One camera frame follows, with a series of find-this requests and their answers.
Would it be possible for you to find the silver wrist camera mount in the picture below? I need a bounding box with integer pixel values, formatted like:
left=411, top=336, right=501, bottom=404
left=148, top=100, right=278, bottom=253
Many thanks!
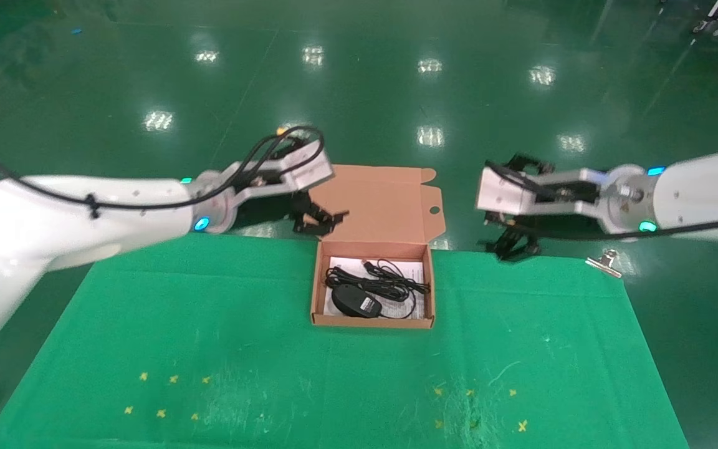
left=476, top=167, right=604, bottom=218
left=234, top=138, right=335, bottom=208

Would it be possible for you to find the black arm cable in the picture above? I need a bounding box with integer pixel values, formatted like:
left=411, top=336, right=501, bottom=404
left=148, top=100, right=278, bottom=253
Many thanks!
left=0, top=125, right=326, bottom=219
left=486, top=160, right=718, bottom=242

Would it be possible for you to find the black data cable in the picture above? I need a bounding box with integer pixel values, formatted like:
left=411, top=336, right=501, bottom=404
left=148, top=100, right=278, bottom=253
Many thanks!
left=325, top=259, right=431, bottom=299

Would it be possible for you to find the white printed instruction sheet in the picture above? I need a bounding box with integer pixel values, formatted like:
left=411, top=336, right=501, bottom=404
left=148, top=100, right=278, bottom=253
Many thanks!
left=327, top=256, right=427, bottom=319

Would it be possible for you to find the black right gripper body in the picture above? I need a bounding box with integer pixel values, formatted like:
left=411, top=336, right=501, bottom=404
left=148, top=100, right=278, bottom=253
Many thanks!
left=536, top=199, right=603, bottom=235

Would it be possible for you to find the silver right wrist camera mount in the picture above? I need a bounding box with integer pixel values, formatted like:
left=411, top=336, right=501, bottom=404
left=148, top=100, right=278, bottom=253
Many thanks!
left=476, top=167, right=604, bottom=218

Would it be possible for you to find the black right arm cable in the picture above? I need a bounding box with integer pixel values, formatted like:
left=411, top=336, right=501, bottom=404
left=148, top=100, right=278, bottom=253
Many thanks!
left=486, top=160, right=718, bottom=242

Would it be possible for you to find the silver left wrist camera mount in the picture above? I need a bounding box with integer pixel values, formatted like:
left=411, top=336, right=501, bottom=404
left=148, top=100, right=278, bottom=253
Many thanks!
left=234, top=138, right=335, bottom=208

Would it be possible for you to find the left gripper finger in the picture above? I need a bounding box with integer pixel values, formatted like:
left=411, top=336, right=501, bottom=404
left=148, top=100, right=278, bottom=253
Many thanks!
left=316, top=210, right=351, bottom=233
left=292, top=215, right=322, bottom=237

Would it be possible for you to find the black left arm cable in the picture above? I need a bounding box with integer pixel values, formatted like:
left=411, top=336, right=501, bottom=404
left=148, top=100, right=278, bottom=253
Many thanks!
left=0, top=125, right=326, bottom=219

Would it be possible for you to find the metal cloth clamp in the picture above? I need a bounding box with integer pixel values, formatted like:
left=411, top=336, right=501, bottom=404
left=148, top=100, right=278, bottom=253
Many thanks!
left=585, top=248, right=623, bottom=279

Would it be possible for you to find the brown cardboard box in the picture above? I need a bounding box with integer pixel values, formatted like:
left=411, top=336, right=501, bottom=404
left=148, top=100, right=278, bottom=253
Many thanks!
left=302, top=163, right=446, bottom=329

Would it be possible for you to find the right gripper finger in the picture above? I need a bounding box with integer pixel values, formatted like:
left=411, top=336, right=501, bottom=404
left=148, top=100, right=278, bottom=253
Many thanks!
left=485, top=218, right=542, bottom=262
left=489, top=153, right=555, bottom=179

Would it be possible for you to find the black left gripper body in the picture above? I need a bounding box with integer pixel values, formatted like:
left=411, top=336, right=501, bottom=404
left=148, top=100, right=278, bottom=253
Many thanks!
left=234, top=187, right=314, bottom=230

